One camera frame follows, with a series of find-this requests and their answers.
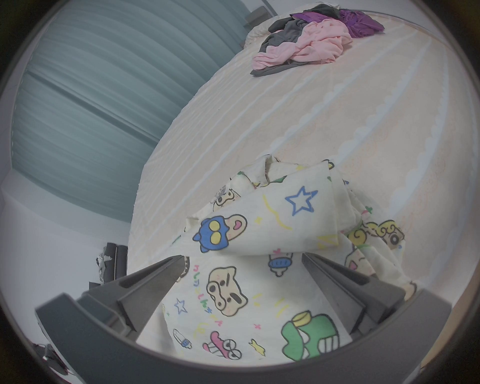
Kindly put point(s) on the grey bedside table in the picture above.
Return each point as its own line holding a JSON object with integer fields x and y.
{"x": 258, "y": 15}

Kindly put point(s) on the pile of clothes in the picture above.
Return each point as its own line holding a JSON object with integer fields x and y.
{"x": 318, "y": 45}

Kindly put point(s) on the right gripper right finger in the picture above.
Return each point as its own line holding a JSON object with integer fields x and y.
{"x": 337, "y": 288}

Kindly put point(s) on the bed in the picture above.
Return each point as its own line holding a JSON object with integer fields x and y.
{"x": 300, "y": 112}

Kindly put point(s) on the blue-green curtain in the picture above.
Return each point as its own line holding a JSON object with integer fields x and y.
{"x": 93, "y": 93}

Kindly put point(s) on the white printed pyjama top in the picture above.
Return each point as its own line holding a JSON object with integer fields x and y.
{"x": 262, "y": 225}

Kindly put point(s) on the small grey clothes heap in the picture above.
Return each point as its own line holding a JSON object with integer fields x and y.
{"x": 102, "y": 262}

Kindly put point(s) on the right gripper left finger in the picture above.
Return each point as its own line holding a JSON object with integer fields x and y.
{"x": 150, "y": 292}

